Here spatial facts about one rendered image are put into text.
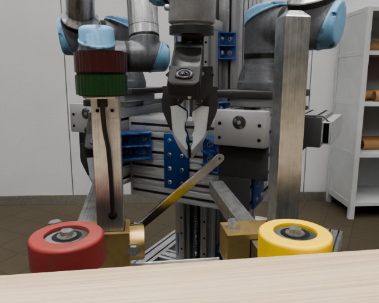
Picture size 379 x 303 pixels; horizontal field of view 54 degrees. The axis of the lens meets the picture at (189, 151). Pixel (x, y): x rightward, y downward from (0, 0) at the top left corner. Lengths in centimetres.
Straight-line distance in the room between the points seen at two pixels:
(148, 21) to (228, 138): 34
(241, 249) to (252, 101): 56
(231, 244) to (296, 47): 28
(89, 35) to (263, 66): 47
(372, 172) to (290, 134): 311
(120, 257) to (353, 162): 262
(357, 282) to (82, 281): 24
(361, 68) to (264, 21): 197
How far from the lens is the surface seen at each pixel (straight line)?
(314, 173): 342
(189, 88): 52
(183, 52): 58
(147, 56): 93
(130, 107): 125
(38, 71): 327
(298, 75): 53
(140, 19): 95
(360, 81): 296
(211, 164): 60
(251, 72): 105
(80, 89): 44
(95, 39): 81
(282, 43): 53
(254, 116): 91
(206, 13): 60
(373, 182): 365
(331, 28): 98
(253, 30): 107
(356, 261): 41
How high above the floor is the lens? 108
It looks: 11 degrees down
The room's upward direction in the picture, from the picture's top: straight up
